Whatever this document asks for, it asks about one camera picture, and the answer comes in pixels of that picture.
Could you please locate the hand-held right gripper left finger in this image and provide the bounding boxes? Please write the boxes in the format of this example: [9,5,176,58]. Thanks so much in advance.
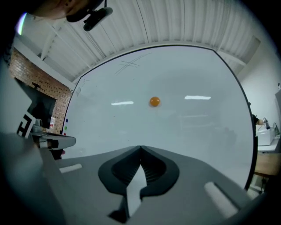
[54,145,141,225]

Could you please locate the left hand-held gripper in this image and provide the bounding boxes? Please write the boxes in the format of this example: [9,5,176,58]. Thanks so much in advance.
[0,72,77,151]

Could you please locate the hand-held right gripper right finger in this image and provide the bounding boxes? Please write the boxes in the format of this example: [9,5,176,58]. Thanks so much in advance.
[131,145,267,225]

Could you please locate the orange round magnet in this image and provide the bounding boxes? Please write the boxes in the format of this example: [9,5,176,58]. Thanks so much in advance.
[149,96,161,108]

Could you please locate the wooden table hairpin legs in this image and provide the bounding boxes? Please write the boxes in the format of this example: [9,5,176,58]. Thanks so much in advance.
[253,152,281,177]

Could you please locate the white printer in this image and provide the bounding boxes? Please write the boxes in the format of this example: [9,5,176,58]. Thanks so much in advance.
[256,129,275,147]

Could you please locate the person's face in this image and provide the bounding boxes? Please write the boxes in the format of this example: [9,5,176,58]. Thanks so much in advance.
[28,0,93,22]

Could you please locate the white whiteboard black frame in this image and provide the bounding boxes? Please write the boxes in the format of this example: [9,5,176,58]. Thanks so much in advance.
[62,44,258,191]

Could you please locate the black head-mounted camera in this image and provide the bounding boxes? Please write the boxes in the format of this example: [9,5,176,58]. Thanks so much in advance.
[65,0,114,32]

